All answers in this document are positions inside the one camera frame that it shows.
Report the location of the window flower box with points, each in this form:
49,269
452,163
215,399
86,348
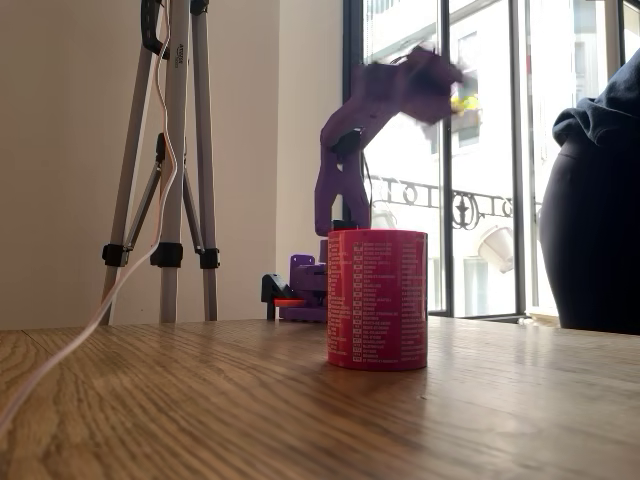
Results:
465,120

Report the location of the black and orange table clamp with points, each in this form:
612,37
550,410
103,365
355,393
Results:
272,287

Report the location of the red cup with white print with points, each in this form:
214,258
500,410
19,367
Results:
377,300

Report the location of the person in dark clothes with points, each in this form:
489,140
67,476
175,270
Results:
595,225

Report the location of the purple robot arm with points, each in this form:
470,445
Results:
340,190

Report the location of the silver camera tripod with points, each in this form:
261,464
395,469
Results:
175,150

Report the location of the black window frame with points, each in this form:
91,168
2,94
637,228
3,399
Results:
446,200

